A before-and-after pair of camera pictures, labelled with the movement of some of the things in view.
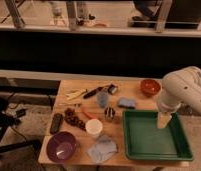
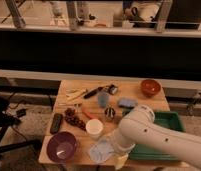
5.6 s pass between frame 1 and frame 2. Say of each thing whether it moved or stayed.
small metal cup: stayed
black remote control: stayed
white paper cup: stayed
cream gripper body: moved
